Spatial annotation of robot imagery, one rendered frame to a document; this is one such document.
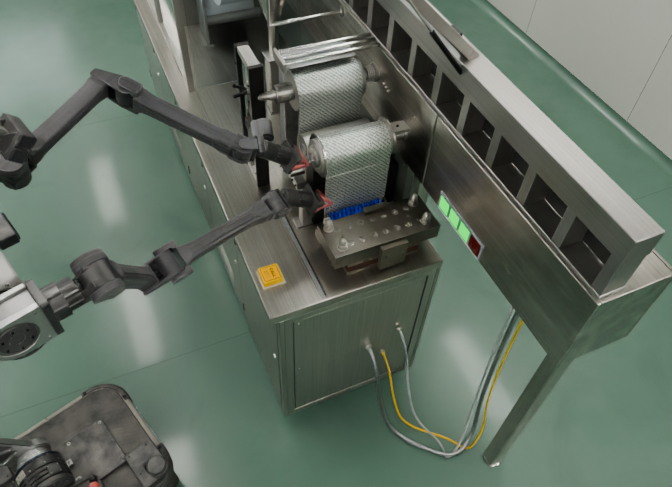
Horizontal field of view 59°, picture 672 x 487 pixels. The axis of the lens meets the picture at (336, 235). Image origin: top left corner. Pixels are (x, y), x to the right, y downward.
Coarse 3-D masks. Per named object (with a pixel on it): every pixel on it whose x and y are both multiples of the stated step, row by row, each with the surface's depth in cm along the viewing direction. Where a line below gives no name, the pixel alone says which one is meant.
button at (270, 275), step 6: (276, 264) 205; (258, 270) 203; (264, 270) 203; (270, 270) 203; (276, 270) 203; (264, 276) 201; (270, 276) 202; (276, 276) 202; (282, 276) 202; (264, 282) 200; (270, 282) 200; (276, 282) 202
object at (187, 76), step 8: (176, 0) 236; (152, 8) 310; (176, 8) 239; (176, 16) 241; (160, 24) 300; (176, 24) 245; (184, 32) 248; (168, 40) 291; (184, 40) 250; (184, 48) 253; (176, 56) 282; (184, 56) 255; (176, 64) 282; (184, 64) 258; (184, 72) 264; (184, 80) 271; (192, 80) 266; (192, 88) 269
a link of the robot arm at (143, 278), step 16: (80, 256) 129; (96, 256) 130; (160, 256) 168; (128, 272) 145; (144, 272) 158; (160, 272) 171; (176, 272) 168; (112, 288) 129; (128, 288) 154; (144, 288) 164
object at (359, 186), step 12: (372, 168) 200; (384, 168) 202; (336, 180) 197; (348, 180) 199; (360, 180) 202; (372, 180) 204; (384, 180) 207; (336, 192) 201; (348, 192) 204; (360, 192) 206; (372, 192) 209; (384, 192) 212; (324, 204) 204; (336, 204) 206; (348, 204) 209
